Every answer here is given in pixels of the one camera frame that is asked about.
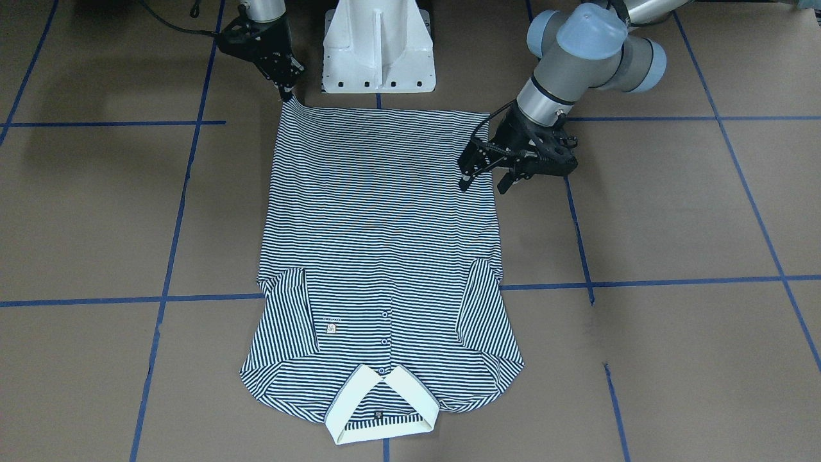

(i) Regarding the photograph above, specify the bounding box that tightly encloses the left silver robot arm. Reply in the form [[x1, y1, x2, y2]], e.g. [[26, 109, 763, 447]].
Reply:
[[457, 1, 684, 193]]

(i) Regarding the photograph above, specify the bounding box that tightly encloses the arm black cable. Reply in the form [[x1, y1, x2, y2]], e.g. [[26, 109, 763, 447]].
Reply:
[[471, 96, 517, 145], [138, 0, 241, 38]]

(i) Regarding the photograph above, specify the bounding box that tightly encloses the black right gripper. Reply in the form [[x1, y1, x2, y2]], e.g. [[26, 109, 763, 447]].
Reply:
[[250, 19, 304, 103]]

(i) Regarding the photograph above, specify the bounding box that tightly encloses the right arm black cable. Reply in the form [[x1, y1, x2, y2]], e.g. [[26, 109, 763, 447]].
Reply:
[[138, 0, 241, 38]]

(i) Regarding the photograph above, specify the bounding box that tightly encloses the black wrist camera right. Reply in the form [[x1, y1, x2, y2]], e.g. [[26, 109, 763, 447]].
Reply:
[[215, 15, 257, 62]]

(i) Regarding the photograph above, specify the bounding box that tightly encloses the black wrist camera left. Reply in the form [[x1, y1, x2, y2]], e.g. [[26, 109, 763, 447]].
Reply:
[[517, 126, 579, 179]]

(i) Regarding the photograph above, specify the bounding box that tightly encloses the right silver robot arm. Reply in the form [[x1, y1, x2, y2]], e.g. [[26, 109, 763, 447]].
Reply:
[[241, 1, 305, 103]]

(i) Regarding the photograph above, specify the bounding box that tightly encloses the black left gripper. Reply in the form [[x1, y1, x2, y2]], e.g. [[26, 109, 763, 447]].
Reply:
[[458, 106, 566, 195]]

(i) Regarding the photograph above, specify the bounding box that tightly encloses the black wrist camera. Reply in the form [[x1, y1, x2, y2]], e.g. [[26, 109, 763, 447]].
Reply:
[[215, 15, 257, 62], [517, 126, 579, 179]]

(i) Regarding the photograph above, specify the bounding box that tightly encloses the striped polo shirt white collar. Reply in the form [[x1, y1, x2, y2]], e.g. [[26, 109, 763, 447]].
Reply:
[[239, 98, 524, 445]]

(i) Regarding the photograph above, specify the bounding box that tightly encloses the white camera mast with base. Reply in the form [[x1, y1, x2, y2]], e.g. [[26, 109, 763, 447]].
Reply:
[[321, 1, 437, 94]]

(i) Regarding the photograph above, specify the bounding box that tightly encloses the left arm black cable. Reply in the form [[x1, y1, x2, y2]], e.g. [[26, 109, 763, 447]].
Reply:
[[471, 96, 517, 145]]

